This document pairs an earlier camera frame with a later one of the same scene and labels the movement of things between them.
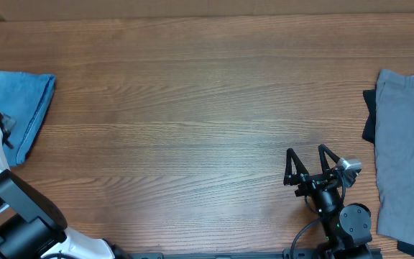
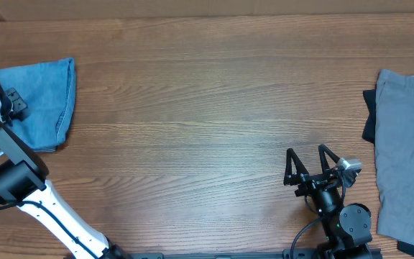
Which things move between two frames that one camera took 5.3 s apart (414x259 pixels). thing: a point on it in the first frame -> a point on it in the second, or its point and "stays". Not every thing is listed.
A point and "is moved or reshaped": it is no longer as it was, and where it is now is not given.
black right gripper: [313, 180] stays
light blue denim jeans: [24, 96] is moved or reshaped
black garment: [369, 132] stays
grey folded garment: [406, 158] stays
